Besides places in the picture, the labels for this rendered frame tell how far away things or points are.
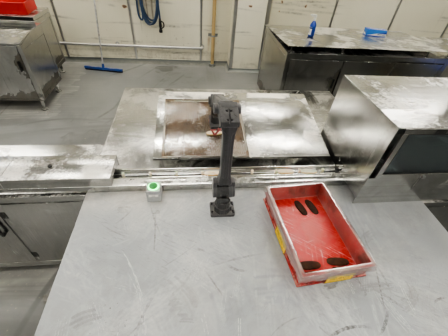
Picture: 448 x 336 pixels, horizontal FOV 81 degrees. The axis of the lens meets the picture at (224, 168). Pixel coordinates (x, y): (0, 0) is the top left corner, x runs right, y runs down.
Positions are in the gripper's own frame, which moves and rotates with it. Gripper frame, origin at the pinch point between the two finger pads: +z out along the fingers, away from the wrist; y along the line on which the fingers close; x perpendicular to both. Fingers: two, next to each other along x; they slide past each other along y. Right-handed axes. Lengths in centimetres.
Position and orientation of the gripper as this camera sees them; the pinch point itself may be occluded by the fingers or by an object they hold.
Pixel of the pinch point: (214, 131)
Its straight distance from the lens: 162.9
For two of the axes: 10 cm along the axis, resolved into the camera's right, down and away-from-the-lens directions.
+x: 9.9, -0.6, 1.6
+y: 1.4, 8.0, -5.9
